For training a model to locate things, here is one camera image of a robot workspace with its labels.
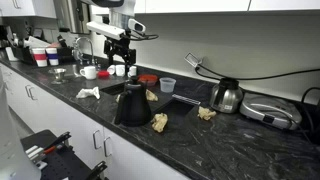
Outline blue tray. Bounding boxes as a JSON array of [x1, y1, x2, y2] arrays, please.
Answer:
[[152, 94, 202, 125]]

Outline large crumpled brown paper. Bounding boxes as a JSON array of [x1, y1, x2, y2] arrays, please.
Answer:
[[150, 112, 169, 134]]

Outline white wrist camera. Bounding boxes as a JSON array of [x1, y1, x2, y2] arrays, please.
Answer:
[[127, 18, 147, 35]]

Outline red handled pliers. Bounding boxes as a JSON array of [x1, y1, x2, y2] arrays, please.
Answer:
[[41, 131, 72, 155]]

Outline red striped paper cup stack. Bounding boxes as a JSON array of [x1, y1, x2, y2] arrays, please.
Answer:
[[31, 47, 49, 68]]

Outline black looped appliance cable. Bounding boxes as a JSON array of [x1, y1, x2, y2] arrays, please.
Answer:
[[289, 86, 320, 145]]

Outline black perforated cart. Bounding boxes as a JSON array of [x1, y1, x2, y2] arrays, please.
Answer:
[[19, 129, 109, 180]]

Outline crumpled white paper towel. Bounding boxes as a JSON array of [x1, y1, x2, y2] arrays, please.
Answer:
[[75, 86, 101, 101]]

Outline silver cabinet handle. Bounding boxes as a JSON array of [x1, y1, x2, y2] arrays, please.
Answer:
[[102, 136, 114, 158], [28, 86, 38, 102], [92, 129, 103, 151], [24, 84, 32, 99]]

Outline black countertop organizer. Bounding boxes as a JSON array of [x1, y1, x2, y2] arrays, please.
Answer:
[[11, 43, 75, 66]]

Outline stainless steel carafe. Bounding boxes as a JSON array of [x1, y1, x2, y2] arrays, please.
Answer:
[[208, 77, 245, 115]]

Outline black power cable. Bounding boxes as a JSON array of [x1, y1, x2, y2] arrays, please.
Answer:
[[194, 64, 320, 82]]

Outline red plastic container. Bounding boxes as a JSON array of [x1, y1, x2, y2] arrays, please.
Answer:
[[137, 74, 159, 87]]

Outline black gooseneck kettle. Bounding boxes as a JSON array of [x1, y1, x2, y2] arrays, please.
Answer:
[[114, 76, 153, 128]]

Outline steel paper towel dispenser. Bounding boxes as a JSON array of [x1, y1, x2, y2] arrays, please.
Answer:
[[53, 0, 92, 35]]

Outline blue striped paper cup stack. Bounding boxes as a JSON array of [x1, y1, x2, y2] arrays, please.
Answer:
[[45, 46, 60, 67]]

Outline white mug with handle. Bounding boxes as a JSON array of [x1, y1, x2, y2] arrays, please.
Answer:
[[79, 65, 98, 81]]

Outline grey wall plug adapter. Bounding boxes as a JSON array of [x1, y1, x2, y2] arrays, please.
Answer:
[[183, 52, 203, 68]]

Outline chrome sink faucet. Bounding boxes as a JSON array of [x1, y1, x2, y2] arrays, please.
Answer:
[[71, 36, 97, 67]]

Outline metal funnel dripper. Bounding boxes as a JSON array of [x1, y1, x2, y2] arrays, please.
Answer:
[[47, 67, 69, 85]]

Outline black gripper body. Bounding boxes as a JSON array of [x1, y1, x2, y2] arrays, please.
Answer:
[[103, 35, 137, 65]]

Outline small white cup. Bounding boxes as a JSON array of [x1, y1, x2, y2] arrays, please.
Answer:
[[106, 64, 117, 76], [115, 64, 126, 78], [127, 65, 138, 78]]

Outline silver sandwich press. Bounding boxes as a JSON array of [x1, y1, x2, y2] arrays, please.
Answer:
[[239, 92, 303, 131]]

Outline clear plastic container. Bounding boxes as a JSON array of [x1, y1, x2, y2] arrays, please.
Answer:
[[159, 77, 177, 94]]

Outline black kettle lid with knob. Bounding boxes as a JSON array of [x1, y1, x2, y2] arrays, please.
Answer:
[[126, 76, 142, 86]]

